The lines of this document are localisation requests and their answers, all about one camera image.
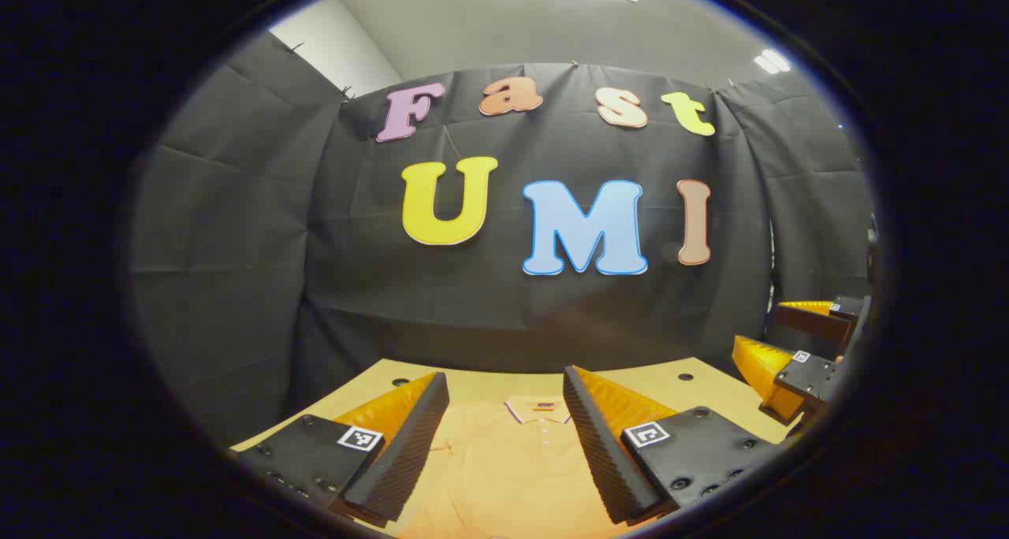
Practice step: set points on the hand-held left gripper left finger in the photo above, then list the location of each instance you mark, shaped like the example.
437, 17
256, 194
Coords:
410, 452

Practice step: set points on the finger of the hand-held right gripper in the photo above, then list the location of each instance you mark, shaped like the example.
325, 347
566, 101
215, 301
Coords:
808, 377
812, 325

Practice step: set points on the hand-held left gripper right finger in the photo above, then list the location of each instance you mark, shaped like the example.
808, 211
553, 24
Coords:
599, 452

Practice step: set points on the orange T-shirt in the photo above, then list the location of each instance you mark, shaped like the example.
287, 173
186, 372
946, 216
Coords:
512, 476

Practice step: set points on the black backdrop cloth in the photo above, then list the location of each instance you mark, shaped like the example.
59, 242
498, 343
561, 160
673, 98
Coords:
489, 310

